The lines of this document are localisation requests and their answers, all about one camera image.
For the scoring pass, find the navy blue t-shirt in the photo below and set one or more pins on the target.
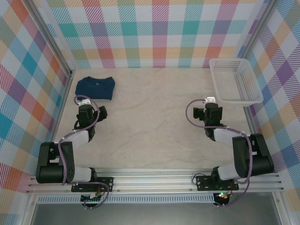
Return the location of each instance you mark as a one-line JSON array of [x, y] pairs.
[[96, 90]]

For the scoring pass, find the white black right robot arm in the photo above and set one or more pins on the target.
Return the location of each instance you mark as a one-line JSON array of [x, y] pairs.
[[225, 134]]

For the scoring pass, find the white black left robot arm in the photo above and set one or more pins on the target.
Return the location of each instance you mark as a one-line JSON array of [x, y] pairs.
[[77, 138]]

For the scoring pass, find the white plastic mesh basket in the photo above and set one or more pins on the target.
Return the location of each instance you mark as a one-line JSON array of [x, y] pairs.
[[225, 79]]

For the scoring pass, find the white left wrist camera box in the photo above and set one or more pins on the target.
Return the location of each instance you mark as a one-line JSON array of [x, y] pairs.
[[84, 102]]

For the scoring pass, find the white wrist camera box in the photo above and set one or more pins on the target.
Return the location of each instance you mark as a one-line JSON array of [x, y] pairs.
[[84, 102], [210, 99]]

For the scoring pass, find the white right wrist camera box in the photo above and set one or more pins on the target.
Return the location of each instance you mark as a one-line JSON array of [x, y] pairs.
[[210, 99]]

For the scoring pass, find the aluminium upright post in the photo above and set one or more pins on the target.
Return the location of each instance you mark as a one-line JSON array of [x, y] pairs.
[[51, 39], [257, 25]]

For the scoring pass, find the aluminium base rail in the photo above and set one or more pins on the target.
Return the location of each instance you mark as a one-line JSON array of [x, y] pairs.
[[152, 180]]

